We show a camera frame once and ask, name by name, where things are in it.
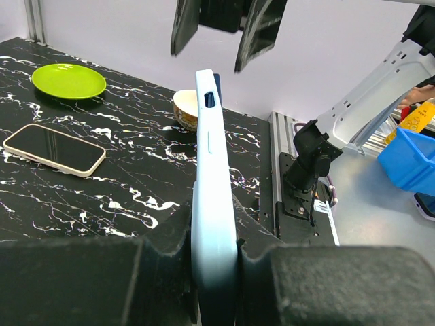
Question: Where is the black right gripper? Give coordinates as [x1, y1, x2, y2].
[170, 0, 288, 72]

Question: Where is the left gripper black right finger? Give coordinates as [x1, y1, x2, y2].
[234, 196, 435, 326]

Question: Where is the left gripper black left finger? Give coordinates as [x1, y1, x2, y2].
[1, 204, 198, 325]

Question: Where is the phone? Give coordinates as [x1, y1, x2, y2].
[3, 124, 106, 177]
[191, 69, 238, 325]

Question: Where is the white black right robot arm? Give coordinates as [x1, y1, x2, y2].
[171, 1, 434, 220]

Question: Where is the phone in beige case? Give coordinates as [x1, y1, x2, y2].
[3, 124, 106, 177]

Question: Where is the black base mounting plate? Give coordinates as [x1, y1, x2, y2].
[275, 153, 339, 246]

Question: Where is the cream floral bowl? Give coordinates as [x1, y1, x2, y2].
[173, 90, 198, 132]

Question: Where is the lime green plate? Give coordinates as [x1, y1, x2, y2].
[31, 63, 107, 100]

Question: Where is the blue plastic bin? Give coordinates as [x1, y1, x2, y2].
[377, 128, 434, 196]

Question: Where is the aluminium front rail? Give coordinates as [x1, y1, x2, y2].
[266, 111, 338, 241]

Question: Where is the aluminium corner post left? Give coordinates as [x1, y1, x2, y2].
[24, 0, 47, 46]

